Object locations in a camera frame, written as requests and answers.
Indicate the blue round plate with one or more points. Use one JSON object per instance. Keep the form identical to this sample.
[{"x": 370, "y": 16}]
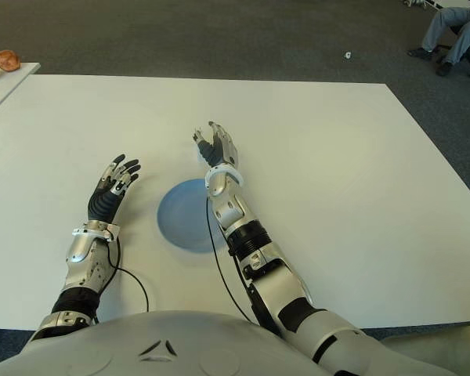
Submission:
[{"x": 184, "y": 219}]

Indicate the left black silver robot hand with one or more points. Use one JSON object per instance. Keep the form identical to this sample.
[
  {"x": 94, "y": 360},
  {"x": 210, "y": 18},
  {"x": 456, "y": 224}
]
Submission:
[{"x": 103, "y": 203}]

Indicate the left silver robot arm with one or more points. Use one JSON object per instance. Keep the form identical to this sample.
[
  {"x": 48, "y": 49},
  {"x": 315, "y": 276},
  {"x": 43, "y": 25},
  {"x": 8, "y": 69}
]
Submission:
[{"x": 84, "y": 266}]

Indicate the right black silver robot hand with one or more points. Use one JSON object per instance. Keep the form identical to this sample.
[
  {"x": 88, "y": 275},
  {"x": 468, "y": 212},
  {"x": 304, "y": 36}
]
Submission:
[{"x": 219, "y": 152}]

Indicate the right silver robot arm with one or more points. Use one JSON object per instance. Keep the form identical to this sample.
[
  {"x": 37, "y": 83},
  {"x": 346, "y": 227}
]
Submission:
[{"x": 258, "y": 250}]

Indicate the seated person in jeans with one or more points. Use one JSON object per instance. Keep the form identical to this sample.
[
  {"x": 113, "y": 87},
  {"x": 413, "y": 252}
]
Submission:
[{"x": 434, "y": 27}]

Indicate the white frame on floor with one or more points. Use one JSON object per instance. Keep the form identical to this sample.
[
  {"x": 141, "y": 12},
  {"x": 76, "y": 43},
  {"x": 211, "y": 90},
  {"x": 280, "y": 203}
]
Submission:
[{"x": 421, "y": 2}]

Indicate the grey robot torso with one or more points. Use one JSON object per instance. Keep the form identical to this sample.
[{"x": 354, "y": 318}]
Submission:
[{"x": 180, "y": 344}]

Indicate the reddish brown bread roll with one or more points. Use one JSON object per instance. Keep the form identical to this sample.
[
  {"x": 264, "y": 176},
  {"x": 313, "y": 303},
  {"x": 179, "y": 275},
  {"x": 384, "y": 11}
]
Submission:
[{"x": 6, "y": 60}]

